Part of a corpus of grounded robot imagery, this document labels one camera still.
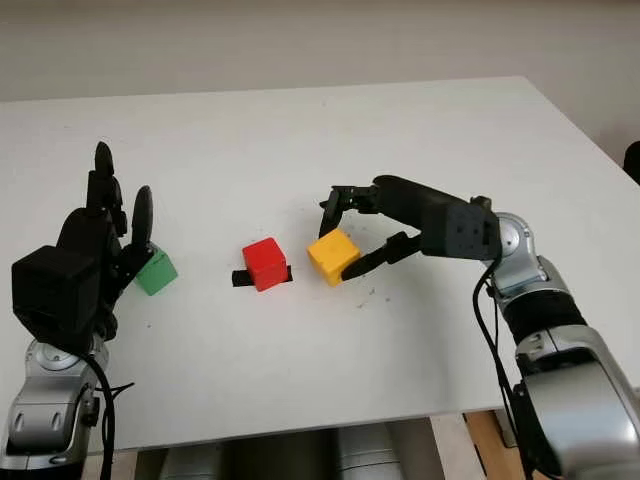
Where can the white table leg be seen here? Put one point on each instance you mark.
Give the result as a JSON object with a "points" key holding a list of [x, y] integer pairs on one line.
{"points": [[450, 450]]}

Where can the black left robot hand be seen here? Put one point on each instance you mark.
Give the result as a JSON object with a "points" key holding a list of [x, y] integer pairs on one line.
{"points": [[90, 227]]}

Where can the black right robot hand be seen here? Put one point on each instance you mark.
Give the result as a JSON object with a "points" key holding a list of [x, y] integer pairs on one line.
{"points": [[405, 195]]}

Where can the black tape strip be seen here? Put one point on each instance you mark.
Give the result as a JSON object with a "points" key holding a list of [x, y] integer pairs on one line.
{"points": [[241, 278]]}

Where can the silver left robot leg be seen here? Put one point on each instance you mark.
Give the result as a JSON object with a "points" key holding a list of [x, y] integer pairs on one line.
{"points": [[190, 462]]}

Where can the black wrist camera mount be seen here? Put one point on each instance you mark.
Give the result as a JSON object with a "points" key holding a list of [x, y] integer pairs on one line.
{"points": [[55, 290], [455, 227]]}

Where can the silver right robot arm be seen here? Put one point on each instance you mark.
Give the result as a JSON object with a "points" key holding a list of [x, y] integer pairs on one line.
{"points": [[565, 360]]}

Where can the green wooden block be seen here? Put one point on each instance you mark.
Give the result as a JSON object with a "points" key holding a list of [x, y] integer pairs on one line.
{"points": [[157, 275]]}

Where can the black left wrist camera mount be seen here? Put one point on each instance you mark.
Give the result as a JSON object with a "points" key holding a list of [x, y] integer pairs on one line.
{"points": [[55, 290]]}

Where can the silver robot leg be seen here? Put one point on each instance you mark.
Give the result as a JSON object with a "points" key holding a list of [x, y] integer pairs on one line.
{"points": [[190, 462], [367, 455]]}

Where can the grey table frame bar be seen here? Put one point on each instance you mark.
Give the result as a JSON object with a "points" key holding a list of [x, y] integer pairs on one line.
{"points": [[504, 435]]}

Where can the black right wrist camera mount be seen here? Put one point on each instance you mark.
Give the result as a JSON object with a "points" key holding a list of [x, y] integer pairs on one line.
{"points": [[455, 227]]}

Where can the yellow wooden block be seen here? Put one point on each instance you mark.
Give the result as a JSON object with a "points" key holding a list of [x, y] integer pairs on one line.
{"points": [[332, 255]]}

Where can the black chair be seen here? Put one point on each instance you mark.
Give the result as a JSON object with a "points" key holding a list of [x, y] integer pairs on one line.
{"points": [[634, 162]]}

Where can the silver right robot leg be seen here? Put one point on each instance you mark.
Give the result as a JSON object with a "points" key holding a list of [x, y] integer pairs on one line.
{"points": [[367, 455]]}

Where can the red wooden block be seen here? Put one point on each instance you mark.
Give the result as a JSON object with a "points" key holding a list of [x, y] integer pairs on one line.
{"points": [[265, 262]]}

